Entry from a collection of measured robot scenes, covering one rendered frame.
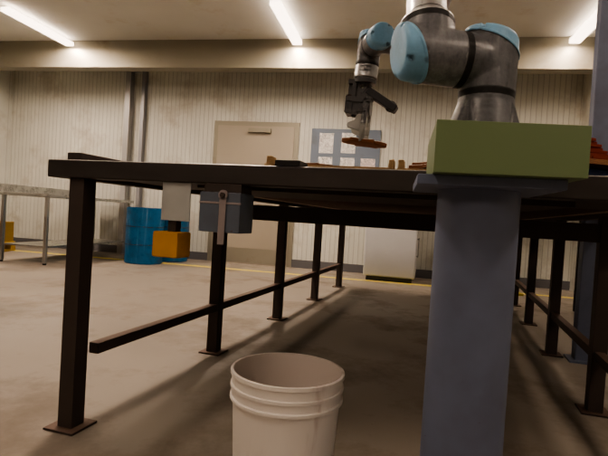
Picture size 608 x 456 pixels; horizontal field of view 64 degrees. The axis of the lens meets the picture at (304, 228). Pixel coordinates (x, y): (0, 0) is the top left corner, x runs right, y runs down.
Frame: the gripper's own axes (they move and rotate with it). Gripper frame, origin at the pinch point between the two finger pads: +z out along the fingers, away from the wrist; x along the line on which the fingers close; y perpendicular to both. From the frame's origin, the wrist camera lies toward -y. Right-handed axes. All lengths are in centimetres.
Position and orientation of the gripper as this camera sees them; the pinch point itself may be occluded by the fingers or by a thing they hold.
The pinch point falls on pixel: (364, 142)
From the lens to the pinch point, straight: 161.2
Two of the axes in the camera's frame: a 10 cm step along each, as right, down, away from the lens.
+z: -1.2, 9.9, 0.4
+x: -2.3, 0.1, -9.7
